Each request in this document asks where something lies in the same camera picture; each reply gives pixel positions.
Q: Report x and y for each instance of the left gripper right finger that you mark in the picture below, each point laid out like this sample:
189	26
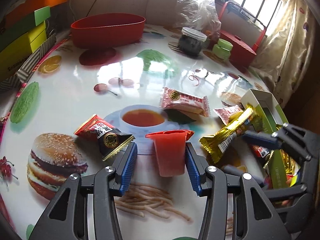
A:
254	216

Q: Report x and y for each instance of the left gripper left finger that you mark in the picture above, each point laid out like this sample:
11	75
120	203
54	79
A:
65	217

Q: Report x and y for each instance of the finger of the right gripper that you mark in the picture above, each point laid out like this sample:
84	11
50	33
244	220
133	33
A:
275	139
276	196

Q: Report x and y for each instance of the gold snack bar wrapper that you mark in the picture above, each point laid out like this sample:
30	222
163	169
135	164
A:
216	145

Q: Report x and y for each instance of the red jelly cup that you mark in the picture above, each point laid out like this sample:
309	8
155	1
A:
170	150

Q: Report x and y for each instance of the pink white candy packet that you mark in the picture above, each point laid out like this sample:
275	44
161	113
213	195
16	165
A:
175	99

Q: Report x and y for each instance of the gold wrapper in box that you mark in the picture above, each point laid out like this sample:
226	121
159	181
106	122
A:
283	164

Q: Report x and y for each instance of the white green cardboard box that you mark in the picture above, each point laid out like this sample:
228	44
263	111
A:
270	119

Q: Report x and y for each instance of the red packet in box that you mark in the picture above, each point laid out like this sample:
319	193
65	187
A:
259	151

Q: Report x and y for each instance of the small pink candy packet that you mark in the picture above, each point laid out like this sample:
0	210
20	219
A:
228	114

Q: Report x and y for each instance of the cream patterned curtain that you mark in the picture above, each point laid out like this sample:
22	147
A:
283	58

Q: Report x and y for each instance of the red black candy packet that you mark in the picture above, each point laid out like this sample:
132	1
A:
109	138

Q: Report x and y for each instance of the red basket with lid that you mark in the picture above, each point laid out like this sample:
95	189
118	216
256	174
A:
242	54

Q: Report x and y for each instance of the green cream jar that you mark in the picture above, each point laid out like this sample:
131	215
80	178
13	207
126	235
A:
222	49

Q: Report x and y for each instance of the dark jar white lid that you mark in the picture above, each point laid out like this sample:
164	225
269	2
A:
191	41

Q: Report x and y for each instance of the clear plastic bag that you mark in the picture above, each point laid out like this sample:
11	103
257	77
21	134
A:
200	15

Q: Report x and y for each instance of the yellow box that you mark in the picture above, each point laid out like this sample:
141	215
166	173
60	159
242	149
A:
19	50

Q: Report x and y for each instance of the red oval basin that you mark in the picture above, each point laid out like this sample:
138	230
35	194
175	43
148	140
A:
107	30

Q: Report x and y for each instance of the orange box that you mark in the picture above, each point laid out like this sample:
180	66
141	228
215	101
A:
26	8

